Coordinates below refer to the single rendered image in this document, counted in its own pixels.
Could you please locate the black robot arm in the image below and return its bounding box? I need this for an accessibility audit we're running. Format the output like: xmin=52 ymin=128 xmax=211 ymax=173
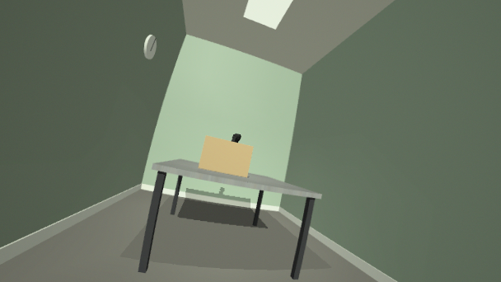
xmin=232 ymin=134 xmax=241 ymax=143

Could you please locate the tan wooden board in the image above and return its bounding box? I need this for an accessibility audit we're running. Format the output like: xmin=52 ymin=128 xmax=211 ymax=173
xmin=198 ymin=135 xmax=253 ymax=178

